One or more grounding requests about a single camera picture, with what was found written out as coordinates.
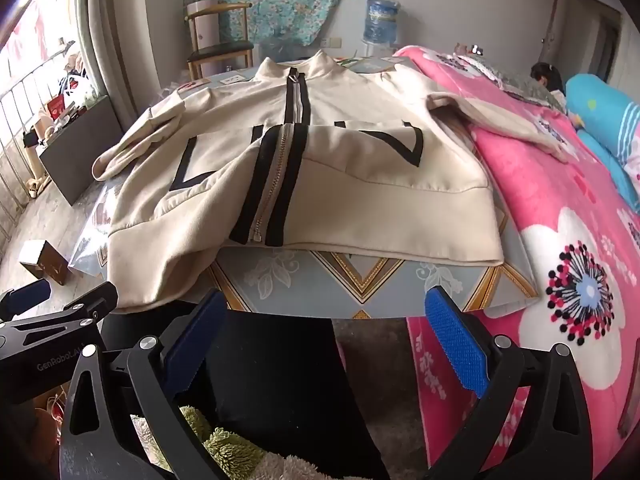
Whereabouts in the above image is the grey lace cloth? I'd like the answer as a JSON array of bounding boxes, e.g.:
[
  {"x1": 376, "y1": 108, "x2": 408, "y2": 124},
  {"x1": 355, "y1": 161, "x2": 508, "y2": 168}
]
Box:
[{"x1": 452, "y1": 52, "x2": 566, "y2": 106}]

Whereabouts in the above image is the pink floral blanket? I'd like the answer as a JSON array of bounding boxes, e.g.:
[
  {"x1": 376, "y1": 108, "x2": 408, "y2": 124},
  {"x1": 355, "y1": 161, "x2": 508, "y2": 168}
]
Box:
[{"x1": 392, "y1": 45, "x2": 640, "y2": 480}]

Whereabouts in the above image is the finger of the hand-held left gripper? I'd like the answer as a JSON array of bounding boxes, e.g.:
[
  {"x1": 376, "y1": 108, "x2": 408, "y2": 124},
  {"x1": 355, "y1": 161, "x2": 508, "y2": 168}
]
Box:
[
  {"x1": 0, "y1": 280, "x2": 52, "y2": 322},
  {"x1": 0, "y1": 281, "x2": 119, "y2": 348}
]

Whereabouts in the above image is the white water dispenser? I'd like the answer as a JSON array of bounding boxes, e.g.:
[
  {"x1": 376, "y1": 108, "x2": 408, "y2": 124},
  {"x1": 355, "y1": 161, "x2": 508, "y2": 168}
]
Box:
[{"x1": 360, "y1": 40, "x2": 396, "y2": 58}]

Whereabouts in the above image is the metal window railing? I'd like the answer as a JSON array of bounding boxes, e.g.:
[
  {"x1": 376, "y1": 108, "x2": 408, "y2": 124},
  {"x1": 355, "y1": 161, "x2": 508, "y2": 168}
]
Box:
[{"x1": 0, "y1": 42, "x2": 83, "y2": 246}]

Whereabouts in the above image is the grey curtain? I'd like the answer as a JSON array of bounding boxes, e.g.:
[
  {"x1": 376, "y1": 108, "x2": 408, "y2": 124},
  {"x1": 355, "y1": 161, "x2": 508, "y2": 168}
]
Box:
[{"x1": 82, "y1": 0, "x2": 151, "y2": 131}]

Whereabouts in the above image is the green white fuzzy garment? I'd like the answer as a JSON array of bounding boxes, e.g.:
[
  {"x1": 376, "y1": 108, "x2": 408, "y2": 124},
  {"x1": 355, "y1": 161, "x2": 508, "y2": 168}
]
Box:
[{"x1": 130, "y1": 405, "x2": 331, "y2": 480}]

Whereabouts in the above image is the empty clear water jug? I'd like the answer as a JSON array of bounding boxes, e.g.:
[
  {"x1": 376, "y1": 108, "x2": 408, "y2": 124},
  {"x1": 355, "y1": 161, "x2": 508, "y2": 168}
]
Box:
[{"x1": 257, "y1": 35, "x2": 301, "y2": 63}]

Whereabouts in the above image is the blue pillow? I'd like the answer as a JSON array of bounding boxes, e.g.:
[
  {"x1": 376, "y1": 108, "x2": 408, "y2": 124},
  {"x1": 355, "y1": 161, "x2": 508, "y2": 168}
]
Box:
[{"x1": 565, "y1": 74, "x2": 640, "y2": 211}]

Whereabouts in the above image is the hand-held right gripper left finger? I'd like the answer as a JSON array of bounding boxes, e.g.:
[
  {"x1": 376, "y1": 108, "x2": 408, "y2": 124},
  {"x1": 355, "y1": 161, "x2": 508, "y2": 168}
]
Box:
[{"x1": 59, "y1": 289, "x2": 230, "y2": 480}]

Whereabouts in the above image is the cardboard box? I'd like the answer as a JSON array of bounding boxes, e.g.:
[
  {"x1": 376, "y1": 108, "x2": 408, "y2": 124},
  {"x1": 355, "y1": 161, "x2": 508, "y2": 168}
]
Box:
[{"x1": 19, "y1": 240, "x2": 70, "y2": 286}]

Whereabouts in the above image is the fruit-print tablecloth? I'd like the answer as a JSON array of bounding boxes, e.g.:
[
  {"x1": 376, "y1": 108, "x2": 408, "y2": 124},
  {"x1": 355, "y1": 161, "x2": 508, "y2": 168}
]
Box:
[{"x1": 67, "y1": 55, "x2": 541, "y2": 321}]

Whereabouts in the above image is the dark low cabinet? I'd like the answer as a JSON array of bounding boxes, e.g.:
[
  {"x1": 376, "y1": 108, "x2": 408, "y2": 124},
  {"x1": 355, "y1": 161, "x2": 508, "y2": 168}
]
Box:
[{"x1": 39, "y1": 95, "x2": 123, "y2": 206}]

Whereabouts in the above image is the cream zip jacket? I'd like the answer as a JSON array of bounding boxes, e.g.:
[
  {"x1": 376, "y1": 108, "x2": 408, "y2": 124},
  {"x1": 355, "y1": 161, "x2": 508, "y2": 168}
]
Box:
[{"x1": 92, "y1": 51, "x2": 571, "y2": 313}]

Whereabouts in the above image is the wooden chair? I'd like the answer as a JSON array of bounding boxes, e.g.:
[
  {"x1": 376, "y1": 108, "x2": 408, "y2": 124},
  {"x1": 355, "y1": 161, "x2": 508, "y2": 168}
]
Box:
[{"x1": 185, "y1": 1, "x2": 256, "y2": 81}]

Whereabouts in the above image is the pink hanging garment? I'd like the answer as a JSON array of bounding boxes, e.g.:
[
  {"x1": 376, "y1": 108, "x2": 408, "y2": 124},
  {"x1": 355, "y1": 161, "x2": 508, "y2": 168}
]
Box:
[{"x1": 7, "y1": 0, "x2": 76, "y2": 68}]

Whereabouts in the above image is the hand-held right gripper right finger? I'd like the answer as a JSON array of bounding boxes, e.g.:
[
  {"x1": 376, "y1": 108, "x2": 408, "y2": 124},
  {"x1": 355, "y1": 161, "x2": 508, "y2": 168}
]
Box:
[{"x1": 424, "y1": 285, "x2": 593, "y2": 480}]

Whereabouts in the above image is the blue water jug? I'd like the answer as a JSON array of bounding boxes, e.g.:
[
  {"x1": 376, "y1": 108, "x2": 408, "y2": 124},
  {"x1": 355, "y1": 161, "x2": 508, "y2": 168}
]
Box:
[{"x1": 363, "y1": 0, "x2": 402, "y2": 46}]

